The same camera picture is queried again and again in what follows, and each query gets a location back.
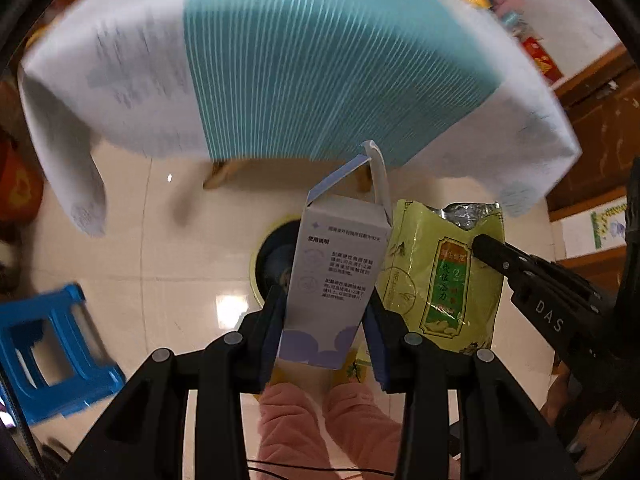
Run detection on white cardboard carton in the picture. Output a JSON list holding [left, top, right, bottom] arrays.
[[276, 141, 396, 371]]

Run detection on brown wooden door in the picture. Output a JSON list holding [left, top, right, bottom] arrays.
[[545, 42, 640, 266]]

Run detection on white and teal striped tablecloth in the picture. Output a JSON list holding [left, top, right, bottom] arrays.
[[17, 0, 583, 238]]

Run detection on thin black cable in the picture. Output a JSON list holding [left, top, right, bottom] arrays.
[[247, 460, 396, 478]]

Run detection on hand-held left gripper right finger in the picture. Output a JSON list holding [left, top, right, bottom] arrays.
[[362, 295, 576, 480]]

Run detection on yellow-rimmed trash bin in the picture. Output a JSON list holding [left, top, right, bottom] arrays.
[[248, 215, 306, 306]]

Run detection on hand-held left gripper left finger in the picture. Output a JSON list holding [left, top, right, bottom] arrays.
[[62, 284, 290, 480]]

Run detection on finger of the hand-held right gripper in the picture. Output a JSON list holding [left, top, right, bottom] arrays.
[[471, 234, 621, 391]]

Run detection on light green foil packet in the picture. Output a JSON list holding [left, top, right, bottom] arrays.
[[372, 200, 506, 357]]

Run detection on person's pink trouser legs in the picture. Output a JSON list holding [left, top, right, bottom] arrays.
[[257, 382, 406, 480]]

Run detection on flower-bordered wall poster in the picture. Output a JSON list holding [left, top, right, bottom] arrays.
[[560, 197, 628, 261]]

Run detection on blue plastic stool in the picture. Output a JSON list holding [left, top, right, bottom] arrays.
[[0, 282, 126, 428]]

